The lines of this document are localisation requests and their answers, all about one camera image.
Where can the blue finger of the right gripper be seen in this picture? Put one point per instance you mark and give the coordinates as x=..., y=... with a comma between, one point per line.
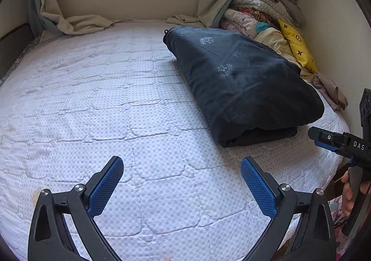
x=323, y=135
x=329, y=145

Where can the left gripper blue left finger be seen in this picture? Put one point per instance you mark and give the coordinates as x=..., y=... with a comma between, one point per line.
x=88, y=201

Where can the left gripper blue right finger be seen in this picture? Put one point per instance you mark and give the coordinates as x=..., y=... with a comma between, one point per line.
x=278, y=202

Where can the dark navy police coat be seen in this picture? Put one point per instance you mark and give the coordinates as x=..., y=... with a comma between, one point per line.
x=247, y=92

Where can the person's right hand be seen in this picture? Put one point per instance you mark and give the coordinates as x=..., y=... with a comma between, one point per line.
x=347, y=195

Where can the brown checked cloth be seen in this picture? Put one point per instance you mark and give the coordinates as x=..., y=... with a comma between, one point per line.
x=330, y=91

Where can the pink floral bedsheet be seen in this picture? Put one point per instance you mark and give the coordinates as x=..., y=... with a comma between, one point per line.
x=339, y=220

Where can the white quilted mattress cover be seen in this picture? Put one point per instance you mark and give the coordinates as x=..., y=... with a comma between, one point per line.
x=76, y=101

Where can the yellow patterned pillow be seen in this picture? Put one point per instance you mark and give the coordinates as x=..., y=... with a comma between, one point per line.
x=298, y=46

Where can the pile of folded quilts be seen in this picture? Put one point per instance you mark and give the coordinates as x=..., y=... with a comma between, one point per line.
x=258, y=20

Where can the beige curtain right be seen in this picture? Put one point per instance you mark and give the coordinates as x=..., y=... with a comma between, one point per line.
x=208, y=15

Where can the black headboard panel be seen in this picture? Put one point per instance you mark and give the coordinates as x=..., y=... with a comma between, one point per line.
x=12, y=45

